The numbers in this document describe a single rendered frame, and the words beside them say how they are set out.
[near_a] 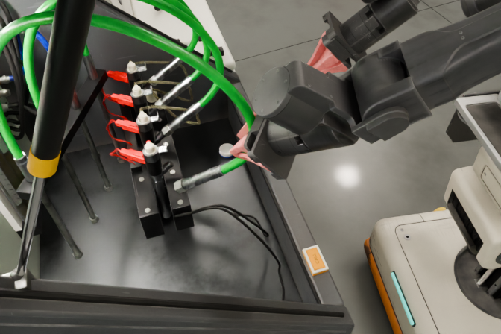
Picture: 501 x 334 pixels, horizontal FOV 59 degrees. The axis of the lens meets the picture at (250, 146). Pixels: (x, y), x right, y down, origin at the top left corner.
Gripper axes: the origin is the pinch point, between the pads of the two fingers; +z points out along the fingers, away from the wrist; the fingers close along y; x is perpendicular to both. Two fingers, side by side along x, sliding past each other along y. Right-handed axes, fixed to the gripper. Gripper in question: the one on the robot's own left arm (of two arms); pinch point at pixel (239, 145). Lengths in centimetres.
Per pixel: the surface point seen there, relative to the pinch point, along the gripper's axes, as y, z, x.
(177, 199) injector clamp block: 3.7, 25.7, 7.4
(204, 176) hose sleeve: 4.2, 7.3, 0.8
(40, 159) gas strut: 21.3, -19.3, -24.8
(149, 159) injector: 2.0, 20.8, -3.5
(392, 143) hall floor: -100, 76, 128
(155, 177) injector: 3.0, 24.3, 0.6
